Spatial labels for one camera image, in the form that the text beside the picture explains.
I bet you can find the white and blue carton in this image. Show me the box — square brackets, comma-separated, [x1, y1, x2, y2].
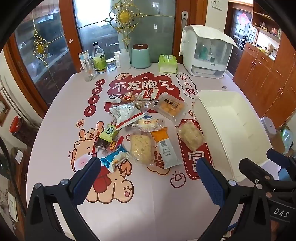
[79, 50, 89, 69]

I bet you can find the green tissue pack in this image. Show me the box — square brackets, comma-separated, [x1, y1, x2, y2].
[158, 54, 178, 74]

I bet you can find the small orange snack packet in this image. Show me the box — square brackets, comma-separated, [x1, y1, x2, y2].
[109, 137, 124, 151]

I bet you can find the orange and grey snack packet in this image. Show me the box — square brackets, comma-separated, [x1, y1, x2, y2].
[151, 128, 183, 170]

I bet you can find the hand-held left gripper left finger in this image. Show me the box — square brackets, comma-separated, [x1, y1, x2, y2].
[25, 157, 102, 241]

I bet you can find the yellow pastry packet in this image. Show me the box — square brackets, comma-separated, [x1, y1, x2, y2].
[151, 93, 188, 121]

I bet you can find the clear glass cup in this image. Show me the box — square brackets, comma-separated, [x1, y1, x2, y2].
[80, 66, 96, 82]

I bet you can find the teal canister with brown lid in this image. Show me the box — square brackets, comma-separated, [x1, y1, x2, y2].
[131, 44, 151, 69]

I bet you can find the white storage box clear front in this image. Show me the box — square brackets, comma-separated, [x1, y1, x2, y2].
[183, 35, 233, 79]

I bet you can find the small orange-brown candy packet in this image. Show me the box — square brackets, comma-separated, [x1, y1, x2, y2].
[121, 92, 136, 104]

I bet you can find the white plastic bin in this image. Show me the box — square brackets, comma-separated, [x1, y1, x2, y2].
[194, 90, 274, 182]

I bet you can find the cardboard box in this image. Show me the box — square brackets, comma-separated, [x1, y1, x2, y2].
[273, 125, 293, 156]

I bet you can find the clear packet with brown balls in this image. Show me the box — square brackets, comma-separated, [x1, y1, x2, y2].
[134, 100, 154, 112]

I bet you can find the green plastic bag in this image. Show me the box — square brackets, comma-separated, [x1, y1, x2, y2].
[281, 128, 294, 151]

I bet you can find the dark entrance door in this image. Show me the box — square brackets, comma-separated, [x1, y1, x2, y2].
[224, 2, 253, 77]

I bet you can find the clear bottle with green label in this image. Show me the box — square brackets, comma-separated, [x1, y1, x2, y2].
[92, 42, 107, 74]

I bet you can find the pale crumbly cake packet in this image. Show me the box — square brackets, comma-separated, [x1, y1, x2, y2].
[176, 120, 206, 152]

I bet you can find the grey trash bin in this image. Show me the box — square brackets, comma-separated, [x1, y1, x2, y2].
[260, 117, 277, 137]

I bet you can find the white bread packet blue label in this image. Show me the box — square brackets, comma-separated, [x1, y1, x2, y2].
[131, 117, 167, 133]

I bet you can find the blue cracker packet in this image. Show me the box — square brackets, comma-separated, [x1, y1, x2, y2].
[100, 145, 130, 173]

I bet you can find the wooden cabinet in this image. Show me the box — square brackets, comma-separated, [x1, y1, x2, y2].
[232, 0, 296, 128]

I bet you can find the white squeeze bottle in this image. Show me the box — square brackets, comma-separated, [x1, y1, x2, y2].
[120, 48, 132, 69]

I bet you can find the white pill bottle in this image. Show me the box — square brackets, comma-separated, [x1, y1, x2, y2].
[113, 51, 122, 68]

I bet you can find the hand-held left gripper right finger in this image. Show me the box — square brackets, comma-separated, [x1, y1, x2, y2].
[196, 158, 271, 241]

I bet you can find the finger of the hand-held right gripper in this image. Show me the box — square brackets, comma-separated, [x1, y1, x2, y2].
[266, 148, 296, 170]
[239, 158, 281, 186]

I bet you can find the green brownie packet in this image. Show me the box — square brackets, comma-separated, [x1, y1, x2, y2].
[94, 124, 119, 151]

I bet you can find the white packet with red stripe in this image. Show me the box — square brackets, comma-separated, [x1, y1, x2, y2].
[109, 104, 146, 130]

